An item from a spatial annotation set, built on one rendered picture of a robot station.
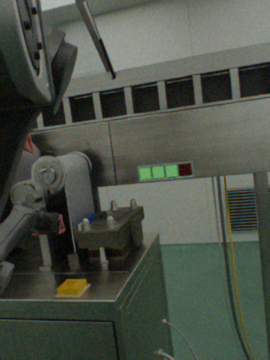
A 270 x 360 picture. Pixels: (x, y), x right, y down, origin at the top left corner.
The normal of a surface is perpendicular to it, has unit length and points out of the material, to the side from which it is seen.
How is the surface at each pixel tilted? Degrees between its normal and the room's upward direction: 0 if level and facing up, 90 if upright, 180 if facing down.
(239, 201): 90
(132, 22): 90
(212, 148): 90
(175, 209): 90
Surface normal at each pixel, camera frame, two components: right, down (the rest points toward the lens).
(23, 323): -0.26, 0.15
